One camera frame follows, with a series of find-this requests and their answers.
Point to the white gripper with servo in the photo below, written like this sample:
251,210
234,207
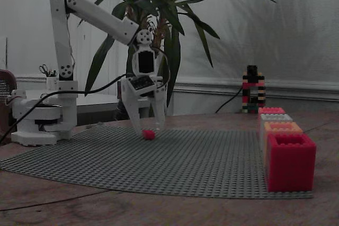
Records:
159,102

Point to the red Lego brick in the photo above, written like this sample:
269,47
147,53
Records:
149,134

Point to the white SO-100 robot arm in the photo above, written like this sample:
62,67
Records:
61,38

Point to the grey Lego baseplate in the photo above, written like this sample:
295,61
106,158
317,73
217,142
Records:
159,162

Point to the grey lego box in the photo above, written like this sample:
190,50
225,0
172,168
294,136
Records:
265,117

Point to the orange lego box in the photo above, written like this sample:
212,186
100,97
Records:
268,128

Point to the pink lego box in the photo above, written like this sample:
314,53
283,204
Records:
271,110

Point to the red lego box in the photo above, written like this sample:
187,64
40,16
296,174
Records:
291,167

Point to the large yucca house plant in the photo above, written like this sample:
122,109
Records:
172,51

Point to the white pen cup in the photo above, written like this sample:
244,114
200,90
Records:
52,84

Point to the Lego tower camera stand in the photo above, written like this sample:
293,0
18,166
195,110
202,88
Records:
253,88

